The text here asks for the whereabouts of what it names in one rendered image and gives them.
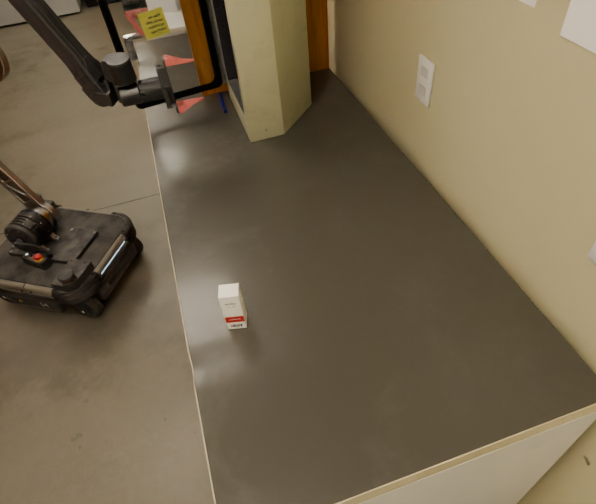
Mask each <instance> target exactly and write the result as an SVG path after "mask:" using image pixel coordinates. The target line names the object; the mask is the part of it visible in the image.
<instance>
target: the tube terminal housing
mask: <svg viewBox="0 0 596 504"><path fill-rule="evenodd" d="M224 3H225V9H226V14H227V20H228V25H229V31H230V37H231V42H232V45H233V47H234V52H235V58H236V63H237V69H238V72H237V76H238V78H237V79H238V81H239V87H240V92H241V98H242V103H243V109H244V114H243V112H242V110H241V108H240V106H239V103H238V101H237V99H236V97H235V95H234V93H233V91H232V89H231V87H230V85H229V82H228V81H229V80H228V79H227V82H228V90H229V95H230V98H231V100H232V103H233V105H234V107H235V109H236V111H237V113H238V116H239V118H240V120H241V122H242V124H243V126H244V129H245V131H246V133H247V135H248V137H249V139H250V142H255V141H259V140H263V139H267V138H271V137H275V136H279V135H283V134H285V133H286V132H287V131H288V130H289V129H290V127H291V126H292V125H293V124H294V123H295V122H296V121H297V120H298V119H299V118H300V116H301V115H302V114H303V113H304V112H305V111H306V110H307V109H308V108H309V107H310V105H311V104H312V100H311V84H310V67H309V50H308V34H307V17H306V1H305V0H224Z"/></svg>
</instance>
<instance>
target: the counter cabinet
mask: <svg viewBox="0 0 596 504"><path fill-rule="evenodd" d="M595 420H596V411H595V412H593V413H590V414H588V415H585V416H583V417H580V418H577V419H575V420H572V421H570V422H567V423H565V424H562V425H559V426H557V427H554V428H552V429H549V430H547V431H544V432H541V433H539V434H536V435H534V436H531V437H529V438H526V439H523V440H521V441H518V442H516V443H513V444H510V445H508V446H505V447H503V448H500V449H498V450H495V451H492V452H490V453H487V454H485V455H482V456H480V457H477V458H474V459H472V460H469V461H467V462H464V463H462V464H459V465H456V466H454V467H451V468H449V469H446V470H444V471H441V472H438V473H436V474H433V475H431V476H428V477H426V478H423V479H420V480H418V481H415V482H413V483H410V484H408V485H405V486H402V487H400V488H397V489H395V490H392V491H390V492H387V493H384V494H382V495H379V496H377V497H374V498H371V499H369V500H366V501H364V502H361V503H359V504H517V503H518V502H519V501H520V500H521V498H522V497H523V496H524V495H525V494H526V493H527V492H528V491H529V490H530V489H531V488H532V487H533V486H534V485H535V484H536V482H537V481H538V480H539V479H540V478H541V477H542V476H543V475H544V474H545V473H546V472H547V471H548V470H549V469H550V468H551V467H552V465H553V464H554V463H555V462H556V461H557V460H558V459H559V458H560V457H561V456H562V455H563V454H564V453H565V452H566V451H567V450H568V448H569V447H570V446H571V445H572V444H573V443H574V442H575V441H576V440H577V439H578V438H579V437H580V436H581V435H582V434H583V433H584V431H585V430H586V429H587V428H588V427H589V426H590V425H591V424H592V423H593V422H594V421H595Z"/></svg>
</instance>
